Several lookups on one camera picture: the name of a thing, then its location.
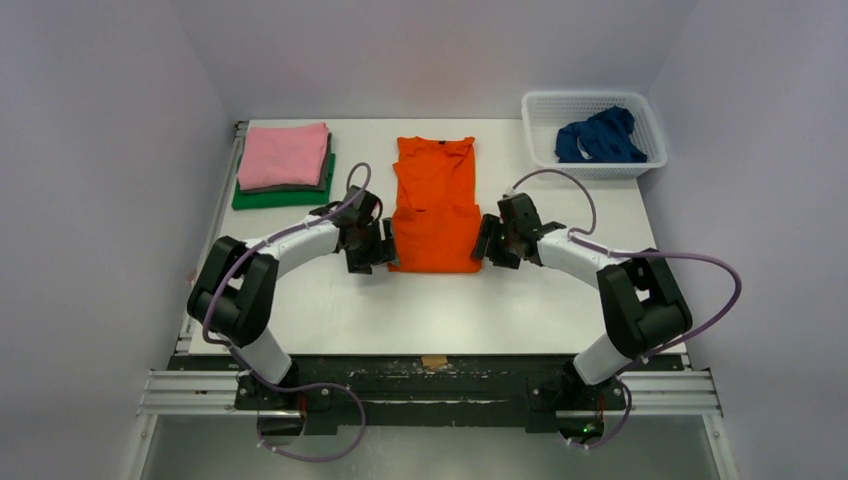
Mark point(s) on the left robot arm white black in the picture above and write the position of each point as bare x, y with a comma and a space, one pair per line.
233, 295

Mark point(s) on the blue t shirt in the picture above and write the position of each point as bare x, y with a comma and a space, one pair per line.
601, 138

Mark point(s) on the folded green t shirt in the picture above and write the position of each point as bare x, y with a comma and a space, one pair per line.
279, 199

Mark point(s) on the aluminium frame rail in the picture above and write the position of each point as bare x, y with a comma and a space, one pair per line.
647, 393

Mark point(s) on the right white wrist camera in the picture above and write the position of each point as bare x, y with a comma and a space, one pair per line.
510, 194

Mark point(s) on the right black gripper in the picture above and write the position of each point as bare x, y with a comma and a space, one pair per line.
497, 240

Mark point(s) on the white plastic basket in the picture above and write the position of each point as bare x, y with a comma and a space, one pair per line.
544, 113

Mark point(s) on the folded pink t shirt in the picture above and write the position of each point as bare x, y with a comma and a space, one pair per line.
275, 156

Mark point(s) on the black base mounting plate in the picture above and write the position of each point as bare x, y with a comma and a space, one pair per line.
315, 369

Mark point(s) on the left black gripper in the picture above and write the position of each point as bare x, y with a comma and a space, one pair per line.
370, 248

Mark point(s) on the brown tape piece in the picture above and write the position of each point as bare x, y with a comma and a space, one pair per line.
434, 362

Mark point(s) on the orange t shirt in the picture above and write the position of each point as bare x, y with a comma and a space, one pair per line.
436, 220

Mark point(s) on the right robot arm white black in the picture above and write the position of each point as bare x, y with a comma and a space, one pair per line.
642, 305

